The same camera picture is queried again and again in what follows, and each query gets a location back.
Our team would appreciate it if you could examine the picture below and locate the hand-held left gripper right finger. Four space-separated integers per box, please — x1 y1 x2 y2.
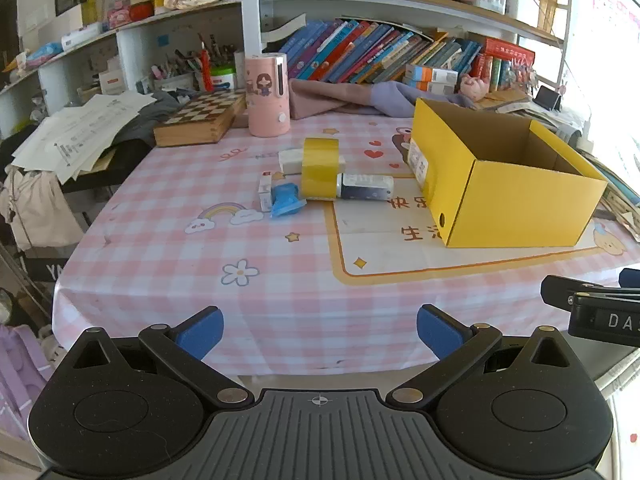
385 304 576 408

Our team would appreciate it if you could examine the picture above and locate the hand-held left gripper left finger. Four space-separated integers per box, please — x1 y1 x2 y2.
67 306 254 408

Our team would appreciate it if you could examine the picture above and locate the yellow cardboard box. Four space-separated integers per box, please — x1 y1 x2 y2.
406 97 610 249

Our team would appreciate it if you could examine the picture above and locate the small white red box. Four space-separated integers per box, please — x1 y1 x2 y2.
258 171 287 212

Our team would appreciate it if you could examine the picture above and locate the blue plastic packet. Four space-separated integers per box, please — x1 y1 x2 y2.
270 183 307 219

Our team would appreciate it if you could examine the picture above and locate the navy patterned tube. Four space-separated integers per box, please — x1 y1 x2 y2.
336 172 396 201

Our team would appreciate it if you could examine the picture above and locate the white rectangular block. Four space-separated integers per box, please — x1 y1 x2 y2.
278 148 347 176

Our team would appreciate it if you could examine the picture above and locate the yellow tape roll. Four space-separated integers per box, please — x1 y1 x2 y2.
300 136 341 202

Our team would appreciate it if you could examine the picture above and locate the purple blanket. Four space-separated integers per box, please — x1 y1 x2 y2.
0 324 57 441

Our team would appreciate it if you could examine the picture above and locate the black phone stand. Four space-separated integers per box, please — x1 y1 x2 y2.
534 85 563 111

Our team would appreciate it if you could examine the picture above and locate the white cloth bag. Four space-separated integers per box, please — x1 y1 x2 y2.
0 164 85 252

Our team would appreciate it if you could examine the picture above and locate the wooden chess box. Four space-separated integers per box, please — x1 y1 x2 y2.
152 89 248 148

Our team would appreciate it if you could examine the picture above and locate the grey cloth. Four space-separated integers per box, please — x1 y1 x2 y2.
116 90 196 143

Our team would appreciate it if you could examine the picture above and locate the stack of printed papers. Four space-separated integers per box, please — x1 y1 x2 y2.
11 91 157 184

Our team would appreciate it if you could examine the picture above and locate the pink cylinder cup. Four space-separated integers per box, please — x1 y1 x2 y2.
244 52 291 138

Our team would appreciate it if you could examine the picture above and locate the row of small books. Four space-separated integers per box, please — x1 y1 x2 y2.
475 55 536 92

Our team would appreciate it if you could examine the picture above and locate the orange white box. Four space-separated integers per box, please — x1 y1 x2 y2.
405 64 459 83
403 80 453 96

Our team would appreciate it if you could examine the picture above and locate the pink pig plush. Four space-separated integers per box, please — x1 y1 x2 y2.
460 74 488 101

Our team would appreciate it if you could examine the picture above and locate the green lid jar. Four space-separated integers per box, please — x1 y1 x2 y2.
210 66 237 92

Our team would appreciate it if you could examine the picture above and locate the mauve cloth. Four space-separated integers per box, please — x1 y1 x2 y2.
290 79 388 120

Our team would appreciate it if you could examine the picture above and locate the thick red book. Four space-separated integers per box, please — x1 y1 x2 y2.
481 37 537 63

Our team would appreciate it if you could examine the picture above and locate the bunch of pens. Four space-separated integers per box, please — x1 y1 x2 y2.
150 34 241 92

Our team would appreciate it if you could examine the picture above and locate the row of colourful books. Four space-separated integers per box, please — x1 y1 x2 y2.
282 19 483 85

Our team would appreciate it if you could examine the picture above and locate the stack of tan books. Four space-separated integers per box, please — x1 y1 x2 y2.
537 0 563 36

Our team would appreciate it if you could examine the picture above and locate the white storage box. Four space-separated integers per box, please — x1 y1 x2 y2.
505 0 541 29

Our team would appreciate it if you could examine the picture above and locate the blue tissue pack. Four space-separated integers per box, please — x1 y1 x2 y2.
24 42 64 68

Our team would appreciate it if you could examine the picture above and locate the white carton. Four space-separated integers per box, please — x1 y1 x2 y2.
60 22 103 52

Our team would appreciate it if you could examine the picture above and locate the white bookshelf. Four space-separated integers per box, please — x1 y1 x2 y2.
0 0 573 141

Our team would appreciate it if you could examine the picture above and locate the pink gift box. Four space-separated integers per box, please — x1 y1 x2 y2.
106 0 133 29

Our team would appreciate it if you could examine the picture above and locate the wall poster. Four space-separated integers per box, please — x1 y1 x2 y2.
592 0 640 96

